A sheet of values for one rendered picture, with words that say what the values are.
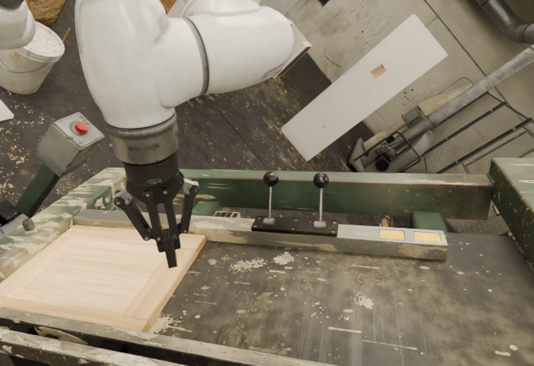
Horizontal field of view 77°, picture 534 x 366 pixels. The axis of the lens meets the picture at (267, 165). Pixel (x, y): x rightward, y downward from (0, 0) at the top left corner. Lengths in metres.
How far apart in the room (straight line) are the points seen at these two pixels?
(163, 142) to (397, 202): 0.71
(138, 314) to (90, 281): 0.18
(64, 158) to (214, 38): 0.91
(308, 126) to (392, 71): 1.19
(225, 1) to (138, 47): 0.15
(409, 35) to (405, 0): 4.46
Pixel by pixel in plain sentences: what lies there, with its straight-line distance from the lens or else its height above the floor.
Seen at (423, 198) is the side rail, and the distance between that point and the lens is 1.00.
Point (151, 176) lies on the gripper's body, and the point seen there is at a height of 1.47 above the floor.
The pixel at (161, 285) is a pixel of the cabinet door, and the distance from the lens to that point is 0.77.
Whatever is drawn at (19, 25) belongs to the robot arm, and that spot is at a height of 1.08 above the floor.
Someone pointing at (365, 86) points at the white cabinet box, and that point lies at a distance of 4.27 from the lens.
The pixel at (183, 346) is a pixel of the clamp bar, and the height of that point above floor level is 1.34.
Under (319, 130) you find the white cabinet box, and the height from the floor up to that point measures 0.41.
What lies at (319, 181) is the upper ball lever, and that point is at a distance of 0.76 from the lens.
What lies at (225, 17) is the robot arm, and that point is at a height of 1.67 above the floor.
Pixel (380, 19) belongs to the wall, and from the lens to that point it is 8.64.
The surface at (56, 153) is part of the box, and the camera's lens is 1.29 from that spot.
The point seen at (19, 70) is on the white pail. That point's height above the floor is 0.19.
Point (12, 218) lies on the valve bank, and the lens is 1.24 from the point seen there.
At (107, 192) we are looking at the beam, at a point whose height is 0.90.
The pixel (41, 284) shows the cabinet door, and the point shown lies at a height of 0.97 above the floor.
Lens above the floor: 1.81
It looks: 29 degrees down
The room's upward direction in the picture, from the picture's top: 51 degrees clockwise
